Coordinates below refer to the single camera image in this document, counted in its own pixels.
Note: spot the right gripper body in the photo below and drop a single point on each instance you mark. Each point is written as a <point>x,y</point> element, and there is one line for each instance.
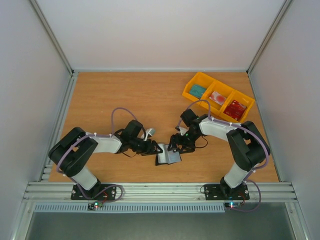
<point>182,144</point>

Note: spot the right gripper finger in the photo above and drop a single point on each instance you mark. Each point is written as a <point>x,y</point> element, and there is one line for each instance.
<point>184,150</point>
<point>172,146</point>

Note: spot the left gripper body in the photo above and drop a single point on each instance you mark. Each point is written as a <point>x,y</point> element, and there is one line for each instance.
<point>142,149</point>

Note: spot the black card holder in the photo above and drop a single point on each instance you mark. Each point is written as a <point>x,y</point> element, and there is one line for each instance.
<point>167,157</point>

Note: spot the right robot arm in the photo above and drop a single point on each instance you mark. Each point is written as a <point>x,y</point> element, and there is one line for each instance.
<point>249,149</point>

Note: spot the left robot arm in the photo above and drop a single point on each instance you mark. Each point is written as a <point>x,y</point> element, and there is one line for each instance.
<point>73,151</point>

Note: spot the green card stack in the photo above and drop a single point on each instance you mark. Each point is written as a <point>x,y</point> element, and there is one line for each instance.
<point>197,91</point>

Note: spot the red circle card stack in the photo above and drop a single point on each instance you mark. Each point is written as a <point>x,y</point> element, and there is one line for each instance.
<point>217,98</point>

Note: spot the yellow bin with green cards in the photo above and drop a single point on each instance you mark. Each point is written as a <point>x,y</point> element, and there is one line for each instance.
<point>201,79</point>

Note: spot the yellow bin with circle cards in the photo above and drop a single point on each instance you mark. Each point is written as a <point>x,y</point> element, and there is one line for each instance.
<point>223,89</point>

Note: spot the yellow bin with red cards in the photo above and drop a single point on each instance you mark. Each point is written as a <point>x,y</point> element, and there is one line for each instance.
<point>242,98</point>

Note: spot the right circuit board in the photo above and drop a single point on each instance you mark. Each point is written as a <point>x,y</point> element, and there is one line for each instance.
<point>233,205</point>

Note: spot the circuit board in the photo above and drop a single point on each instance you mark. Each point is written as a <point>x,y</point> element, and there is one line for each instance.
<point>233,205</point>
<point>96,205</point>

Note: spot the left circuit board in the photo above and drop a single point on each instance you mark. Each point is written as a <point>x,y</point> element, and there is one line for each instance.
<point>96,205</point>

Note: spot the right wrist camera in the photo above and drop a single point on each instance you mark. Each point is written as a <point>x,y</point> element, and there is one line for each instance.
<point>182,131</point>

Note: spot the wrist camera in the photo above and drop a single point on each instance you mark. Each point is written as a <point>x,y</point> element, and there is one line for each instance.
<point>182,131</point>
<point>149,133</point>

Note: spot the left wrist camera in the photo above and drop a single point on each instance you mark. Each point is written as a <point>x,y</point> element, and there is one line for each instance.
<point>149,133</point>

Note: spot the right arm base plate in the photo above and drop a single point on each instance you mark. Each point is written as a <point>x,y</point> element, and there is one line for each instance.
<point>217,192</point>

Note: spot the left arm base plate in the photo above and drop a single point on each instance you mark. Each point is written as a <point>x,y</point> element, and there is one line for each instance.
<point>110,191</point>

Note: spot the front aluminium rail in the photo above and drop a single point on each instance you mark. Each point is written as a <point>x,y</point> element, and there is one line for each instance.
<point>271,192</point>

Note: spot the aluminium rail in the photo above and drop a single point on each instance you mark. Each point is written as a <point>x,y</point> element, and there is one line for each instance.
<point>271,192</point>
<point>58,126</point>

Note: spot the left aluminium rail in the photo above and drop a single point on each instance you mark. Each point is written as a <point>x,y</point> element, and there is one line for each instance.
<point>58,126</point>

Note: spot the grey slotted cable duct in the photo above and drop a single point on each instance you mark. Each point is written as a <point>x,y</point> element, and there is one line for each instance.
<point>130,208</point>

